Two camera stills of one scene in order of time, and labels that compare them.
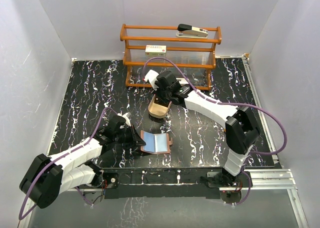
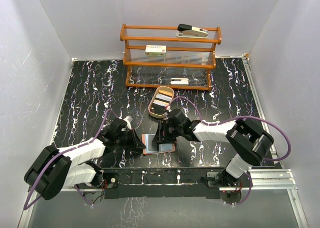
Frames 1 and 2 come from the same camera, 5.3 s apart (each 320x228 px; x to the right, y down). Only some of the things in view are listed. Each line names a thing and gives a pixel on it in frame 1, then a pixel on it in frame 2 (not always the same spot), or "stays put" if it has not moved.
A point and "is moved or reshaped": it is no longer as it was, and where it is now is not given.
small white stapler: (183, 80) stays put
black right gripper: (157, 91) → (161, 136)
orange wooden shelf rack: (151, 47) stays put
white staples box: (155, 50) stays put
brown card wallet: (156, 144) is moved or reshaped
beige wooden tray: (157, 110) stays put
